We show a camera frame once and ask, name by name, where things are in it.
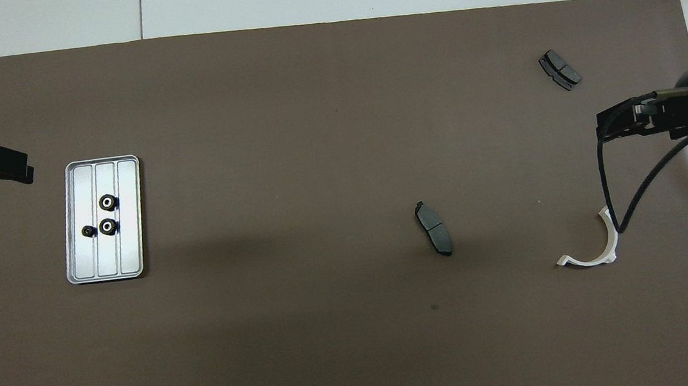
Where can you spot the silver metal tray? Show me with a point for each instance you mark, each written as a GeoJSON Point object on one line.
{"type": "Point", "coordinates": [129, 243]}

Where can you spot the short dark grey brake pad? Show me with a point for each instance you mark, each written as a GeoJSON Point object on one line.
{"type": "Point", "coordinates": [563, 69]}

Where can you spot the long dark grey brake pad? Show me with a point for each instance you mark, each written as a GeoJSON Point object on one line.
{"type": "Point", "coordinates": [433, 228]}

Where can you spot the small black bearing gear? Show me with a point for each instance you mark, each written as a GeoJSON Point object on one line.
{"type": "Point", "coordinates": [88, 232]}

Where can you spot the brown table mat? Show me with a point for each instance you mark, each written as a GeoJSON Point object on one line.
{"type": "Point", "coordinates": [314, 157]}

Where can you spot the small black round knob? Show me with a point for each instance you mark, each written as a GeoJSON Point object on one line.
{"type": "Point", "coordinates": [103, 202]}

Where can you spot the white curved plastic bracket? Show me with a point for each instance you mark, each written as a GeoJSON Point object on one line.
{"type": "Point", "coordinates": [609, 247]}

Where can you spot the large black bearing gear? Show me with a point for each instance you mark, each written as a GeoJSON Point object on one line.
{"type": "Point", "coordinates": [102, 228]}

